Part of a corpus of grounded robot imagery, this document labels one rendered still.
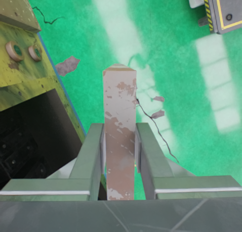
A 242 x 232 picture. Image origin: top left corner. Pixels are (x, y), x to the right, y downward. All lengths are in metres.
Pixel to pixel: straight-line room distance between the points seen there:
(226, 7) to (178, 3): 0.38
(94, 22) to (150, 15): 0.41
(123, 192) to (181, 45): 1.33
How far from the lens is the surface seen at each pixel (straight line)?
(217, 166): 1.89
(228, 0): 1.24
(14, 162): 0.70
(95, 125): 0.15
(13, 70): 0.50
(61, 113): 0.69
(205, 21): 1.37
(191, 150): 1.69
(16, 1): 0.68
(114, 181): 0.17
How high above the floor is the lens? 1.35
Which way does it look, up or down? 74 degrees down
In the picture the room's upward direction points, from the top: 176 degrees clockwise
